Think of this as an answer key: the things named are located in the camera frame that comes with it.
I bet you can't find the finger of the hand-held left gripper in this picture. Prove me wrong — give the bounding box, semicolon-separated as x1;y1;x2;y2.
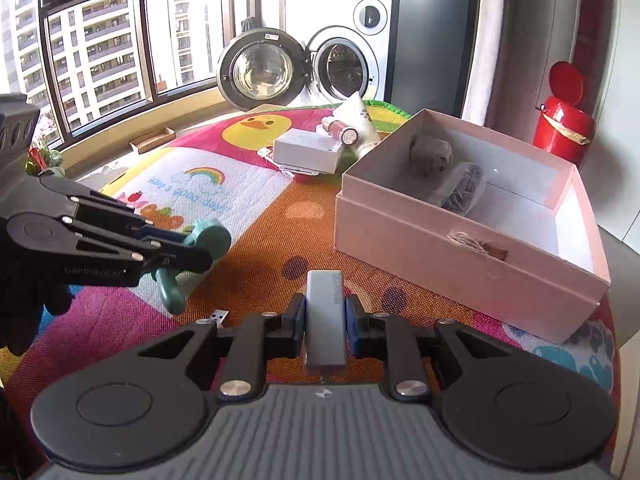
70;217;215;275
39;175;193;247

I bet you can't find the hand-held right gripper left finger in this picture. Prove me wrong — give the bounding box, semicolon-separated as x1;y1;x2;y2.
137;292;307;403

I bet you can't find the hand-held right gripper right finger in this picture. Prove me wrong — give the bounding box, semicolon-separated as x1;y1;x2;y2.
345;294;506;403

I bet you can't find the grey USB hub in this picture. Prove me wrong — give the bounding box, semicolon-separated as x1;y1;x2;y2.
302;270;347;376

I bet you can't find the teal plastic hook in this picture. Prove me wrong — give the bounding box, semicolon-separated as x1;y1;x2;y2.
156;219;232;315

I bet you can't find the pink cardboard box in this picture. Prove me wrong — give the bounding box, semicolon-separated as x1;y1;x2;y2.
334;108;612;345

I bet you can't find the person's left hand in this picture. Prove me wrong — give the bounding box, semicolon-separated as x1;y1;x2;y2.
0;280;77;357

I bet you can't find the small cardboard tray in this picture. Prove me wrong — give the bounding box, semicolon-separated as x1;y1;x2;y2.
129;126;177;155

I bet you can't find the small flower bunch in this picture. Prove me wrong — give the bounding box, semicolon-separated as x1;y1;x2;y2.
25;142;66;178

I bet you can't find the colourful printed play mat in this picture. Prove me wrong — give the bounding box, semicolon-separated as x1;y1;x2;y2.
0;100;621;411

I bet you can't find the twine with brown tag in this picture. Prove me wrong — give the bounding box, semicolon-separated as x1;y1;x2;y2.
446;230;510;262

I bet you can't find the flat white packet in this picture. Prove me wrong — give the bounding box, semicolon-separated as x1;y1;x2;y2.
257;147;321;181

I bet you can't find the black framed window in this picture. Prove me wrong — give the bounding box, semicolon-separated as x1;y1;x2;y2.
0;0;236;146

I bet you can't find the white rectangular box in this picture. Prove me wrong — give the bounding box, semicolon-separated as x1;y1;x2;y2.
273;129;347;176

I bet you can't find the clear bag with dark item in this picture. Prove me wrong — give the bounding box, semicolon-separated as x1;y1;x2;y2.
440;161;486;216

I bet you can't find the grey plug adapter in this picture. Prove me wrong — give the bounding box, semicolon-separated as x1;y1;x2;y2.
411;136;453;177

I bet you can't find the pink metallic cylinder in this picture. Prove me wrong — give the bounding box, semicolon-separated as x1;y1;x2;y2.
321;116;361;147

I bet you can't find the white washing machine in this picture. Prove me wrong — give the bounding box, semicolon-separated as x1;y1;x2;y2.
216;22;392;113

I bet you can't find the white squeeze tube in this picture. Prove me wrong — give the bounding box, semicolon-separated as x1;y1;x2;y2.
334;92;382;157

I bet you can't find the red trash bin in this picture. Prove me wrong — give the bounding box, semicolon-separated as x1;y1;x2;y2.
532;61;597;153

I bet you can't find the grey tall cabinet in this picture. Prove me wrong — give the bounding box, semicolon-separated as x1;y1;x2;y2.
395;0;483;121

